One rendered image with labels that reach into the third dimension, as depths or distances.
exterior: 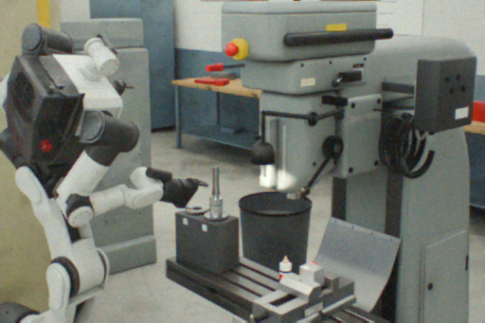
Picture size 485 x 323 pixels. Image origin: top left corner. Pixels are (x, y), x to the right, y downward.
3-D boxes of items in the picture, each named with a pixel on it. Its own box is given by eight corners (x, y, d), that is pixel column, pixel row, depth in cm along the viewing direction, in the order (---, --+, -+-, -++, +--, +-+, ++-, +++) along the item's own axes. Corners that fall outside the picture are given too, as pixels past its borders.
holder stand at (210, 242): (217, 275, 232) (216, 222, 228) (175, 259, 247) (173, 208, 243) (240, 265, 241) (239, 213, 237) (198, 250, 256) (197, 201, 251)
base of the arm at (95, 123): (90, 153, 183) (107, 116, 182) (66, 135, 191) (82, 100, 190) (129, 163, 195) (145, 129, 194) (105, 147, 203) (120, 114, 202)
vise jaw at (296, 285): (308, 302, 196) (308, 290, 196) (278, 289, 205) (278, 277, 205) (321, 296, 200) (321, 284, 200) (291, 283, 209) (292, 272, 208)
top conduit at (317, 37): (292, 46, 172) (292, 33, 171) (280, 45, 175) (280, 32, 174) (393, 39, 201) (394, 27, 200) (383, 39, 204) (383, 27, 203)
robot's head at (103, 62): (94, 80, 197) (104, 58, 192) (79, 61, 202) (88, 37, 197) (112, 81, 201) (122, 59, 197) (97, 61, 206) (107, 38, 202)
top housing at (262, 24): (274, 62, 174) (275, 1, 170) (212, 56, 193) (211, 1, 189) (381, 52, 204) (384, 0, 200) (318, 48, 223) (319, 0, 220)
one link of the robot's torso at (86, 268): (52, 304, 218) (6, 173, 221) (93, 285, 232) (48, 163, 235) (79, 296, 209) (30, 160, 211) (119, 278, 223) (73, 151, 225)
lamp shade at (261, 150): (245, 163, 187) (245, 142, 186) (259, 157, 193) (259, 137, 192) (267, 166, 184) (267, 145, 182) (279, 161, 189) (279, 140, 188)
